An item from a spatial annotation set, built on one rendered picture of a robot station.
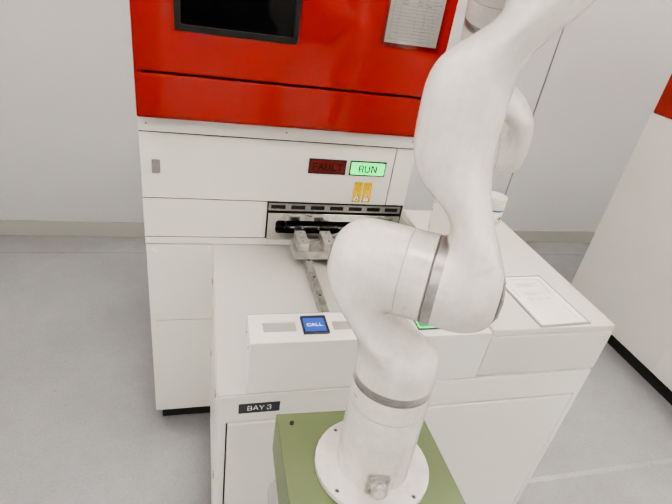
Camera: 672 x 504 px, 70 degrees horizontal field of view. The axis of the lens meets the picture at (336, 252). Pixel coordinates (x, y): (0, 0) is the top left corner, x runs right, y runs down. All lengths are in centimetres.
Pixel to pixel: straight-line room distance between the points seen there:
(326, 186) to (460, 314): 99
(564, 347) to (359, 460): 71
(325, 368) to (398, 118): 76
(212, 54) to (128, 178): 189
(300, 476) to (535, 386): 75
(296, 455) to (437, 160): 54
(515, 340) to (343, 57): 84
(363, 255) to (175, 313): 120
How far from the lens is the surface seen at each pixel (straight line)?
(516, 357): 128
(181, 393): 199
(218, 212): 152
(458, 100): 57
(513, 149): 95
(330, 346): 103
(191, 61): 133
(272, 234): 156
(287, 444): 88
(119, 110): 299
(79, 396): 228
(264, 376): 106
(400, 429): 74
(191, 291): 167
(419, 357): 69
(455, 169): 57
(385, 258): 60
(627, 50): 390
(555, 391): 146
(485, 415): 139
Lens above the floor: 162
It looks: 30 degrees down
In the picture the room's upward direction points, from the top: 10 degrees clockwise
